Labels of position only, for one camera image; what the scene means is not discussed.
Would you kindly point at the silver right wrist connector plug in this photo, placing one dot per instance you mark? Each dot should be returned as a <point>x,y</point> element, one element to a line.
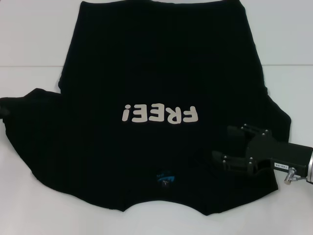
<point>289,175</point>

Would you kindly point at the black shirt with FREE print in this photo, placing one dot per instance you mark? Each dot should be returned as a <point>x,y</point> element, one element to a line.
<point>151,73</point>

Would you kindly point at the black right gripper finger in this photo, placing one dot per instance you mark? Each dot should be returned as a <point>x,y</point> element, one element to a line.
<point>242,132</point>
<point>231,161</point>

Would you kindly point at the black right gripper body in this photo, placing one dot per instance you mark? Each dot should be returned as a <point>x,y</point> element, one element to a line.
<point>278,153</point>

